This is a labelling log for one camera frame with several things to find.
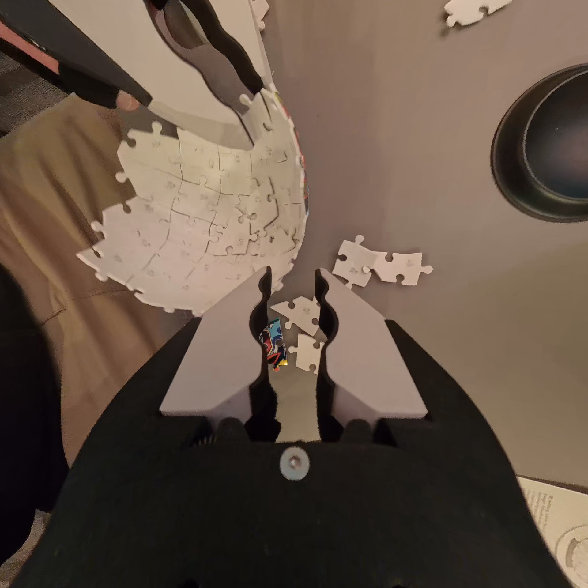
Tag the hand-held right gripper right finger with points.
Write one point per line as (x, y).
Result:
(376, 367)

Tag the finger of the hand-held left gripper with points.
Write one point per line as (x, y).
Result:
(248, 41)
(138, 55)

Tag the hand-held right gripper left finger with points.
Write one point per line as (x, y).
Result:
(211, 367)

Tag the colourful puzzle ball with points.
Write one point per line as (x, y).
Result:
(193, 206)

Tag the person's left hand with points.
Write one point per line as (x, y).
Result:
(127, 101)

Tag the printed paper leaflet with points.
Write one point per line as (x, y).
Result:
(556, 519)

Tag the black round stand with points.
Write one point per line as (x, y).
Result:
(542, 142)

